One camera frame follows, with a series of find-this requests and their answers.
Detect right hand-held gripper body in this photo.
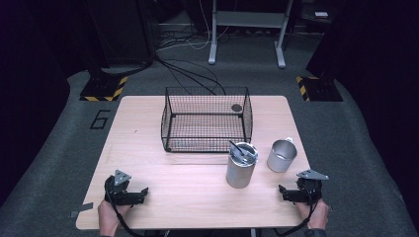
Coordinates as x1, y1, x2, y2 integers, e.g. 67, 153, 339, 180
294, 169, 330, 205

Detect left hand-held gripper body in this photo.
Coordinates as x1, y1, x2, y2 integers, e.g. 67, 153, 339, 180
104, 169, 136, 206

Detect steel mug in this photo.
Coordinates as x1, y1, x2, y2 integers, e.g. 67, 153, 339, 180
266, 137, 298, 174

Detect tall steel tumbler with lid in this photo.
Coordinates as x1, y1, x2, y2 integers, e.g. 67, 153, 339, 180
225, 141, 260, 190

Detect black wire basket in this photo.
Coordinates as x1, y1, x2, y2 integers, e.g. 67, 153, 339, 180
160, 86, 254, 154

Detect person's right hand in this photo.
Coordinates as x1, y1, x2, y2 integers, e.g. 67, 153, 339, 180
293, 198, 330, 231

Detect person's left hand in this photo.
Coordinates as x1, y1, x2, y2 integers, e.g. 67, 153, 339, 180
97, 198, 131, 237

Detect grey tape strip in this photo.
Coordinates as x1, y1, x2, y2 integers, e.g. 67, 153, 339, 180
69, 201, 95, 219

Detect black straw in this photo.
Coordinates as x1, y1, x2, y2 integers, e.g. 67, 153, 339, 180
228, 140, 247, 158

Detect black stand base striped edge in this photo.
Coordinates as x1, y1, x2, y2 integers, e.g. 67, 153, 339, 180
79, 75, 128, 103
294, 75, 344, 103

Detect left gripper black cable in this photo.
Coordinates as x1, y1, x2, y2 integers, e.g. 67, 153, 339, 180
104, 177, 156, 237

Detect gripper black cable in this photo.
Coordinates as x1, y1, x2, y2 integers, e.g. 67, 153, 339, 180
272, 184, 322, 237
104, 177, 156, 237

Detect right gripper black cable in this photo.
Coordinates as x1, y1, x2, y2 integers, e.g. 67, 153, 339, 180
272, 184, 322, 237

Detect black floor cables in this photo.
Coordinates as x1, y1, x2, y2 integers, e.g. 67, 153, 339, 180
153, 53, 228, 97

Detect white floor cable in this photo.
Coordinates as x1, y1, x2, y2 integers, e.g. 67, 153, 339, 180
156, 0, 231, 52

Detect white metal desk frame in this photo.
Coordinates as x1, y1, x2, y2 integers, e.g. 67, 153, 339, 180
208, 0, 294, 69

